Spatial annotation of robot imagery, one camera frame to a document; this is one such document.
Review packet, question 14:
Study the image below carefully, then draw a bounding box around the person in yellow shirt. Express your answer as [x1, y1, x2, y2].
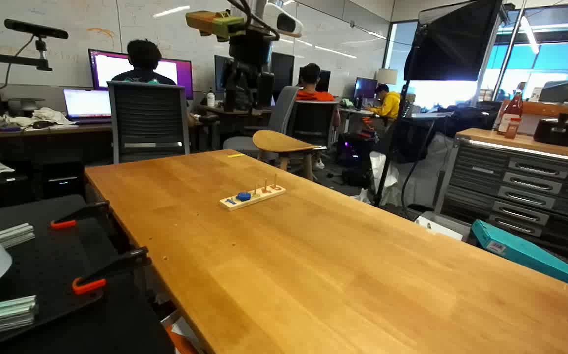
[368, 83, 406, 125]

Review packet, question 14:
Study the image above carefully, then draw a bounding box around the black bar camera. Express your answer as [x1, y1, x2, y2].
[3, 18, 71, 42]

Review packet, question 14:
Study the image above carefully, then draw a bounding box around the aluminium extrusion bar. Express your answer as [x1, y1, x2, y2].
[0, 221, 38, 252]
[0, 294, 40, 341]

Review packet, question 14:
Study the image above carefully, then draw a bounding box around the black office chair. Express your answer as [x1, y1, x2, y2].
[290, 99, 341, 150]

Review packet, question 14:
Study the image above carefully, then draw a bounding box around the light grey office chair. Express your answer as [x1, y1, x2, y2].
[223, 85, 301, 160]

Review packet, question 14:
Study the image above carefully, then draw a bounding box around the open laptop bright screen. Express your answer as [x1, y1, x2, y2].
[62, 87, 115, 126]

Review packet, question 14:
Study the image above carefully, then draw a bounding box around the black pot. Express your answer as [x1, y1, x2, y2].
[533, 113, 568, 148]

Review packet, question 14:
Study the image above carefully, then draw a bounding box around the white flat box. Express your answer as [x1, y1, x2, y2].
[415, 215, 472, 243]

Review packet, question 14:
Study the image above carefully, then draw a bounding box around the monitor with purple screen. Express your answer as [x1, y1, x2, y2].
[87, 48, 195, 103]

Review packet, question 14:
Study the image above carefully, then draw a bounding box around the grey mesh office chair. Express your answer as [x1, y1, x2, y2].
[107, 79, 193, 166]

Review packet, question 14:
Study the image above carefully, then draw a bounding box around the teal case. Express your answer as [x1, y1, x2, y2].
[468, 219, 568, 298]

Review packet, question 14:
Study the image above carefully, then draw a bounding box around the white crumpled cloth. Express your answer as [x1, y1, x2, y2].
[0, 107, 73, 132]

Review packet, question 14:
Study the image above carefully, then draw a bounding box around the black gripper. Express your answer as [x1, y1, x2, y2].
[225, 28, 278, 113]

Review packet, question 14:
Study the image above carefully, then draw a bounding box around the black computer monitor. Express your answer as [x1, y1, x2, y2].
[270, 52, 297, 101]

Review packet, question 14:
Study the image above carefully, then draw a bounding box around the small wooden stool table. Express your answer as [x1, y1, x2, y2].
[250, 128, 325, 184]

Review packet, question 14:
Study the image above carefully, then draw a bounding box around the black light stand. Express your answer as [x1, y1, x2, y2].
[372, 77, 417, 209]

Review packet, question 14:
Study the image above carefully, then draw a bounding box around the black photo softbox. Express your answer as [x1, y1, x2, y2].
[404, 0, 506, 85]

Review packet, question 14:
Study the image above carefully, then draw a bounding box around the red bottle white label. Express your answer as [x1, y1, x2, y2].
[496, 91, 527, 140]

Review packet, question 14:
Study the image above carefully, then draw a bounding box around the seated person dark hair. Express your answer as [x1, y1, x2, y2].
[111, 38, 180, 87]

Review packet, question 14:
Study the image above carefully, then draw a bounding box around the wooden peg rack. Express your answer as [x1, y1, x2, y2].
[219, 184, 290, 213]

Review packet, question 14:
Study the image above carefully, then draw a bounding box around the yellow-green wrist camera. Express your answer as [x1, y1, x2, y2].
[185, 8, 250, 44]

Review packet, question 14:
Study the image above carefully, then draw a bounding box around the person in orange shirt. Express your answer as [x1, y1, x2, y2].
[294, 64, 339, 105]

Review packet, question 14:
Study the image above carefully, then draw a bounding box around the grey drawer cabinet wooden top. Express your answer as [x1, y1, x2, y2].
[435, 126, 568, 262]

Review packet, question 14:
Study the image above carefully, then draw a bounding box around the black clamp orange handle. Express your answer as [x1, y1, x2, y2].
[50, 199, 113, 233]
[69, 246, 152, 300]

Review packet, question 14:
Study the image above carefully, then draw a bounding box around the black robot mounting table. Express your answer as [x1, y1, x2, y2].
[0, 193, 176, 354]

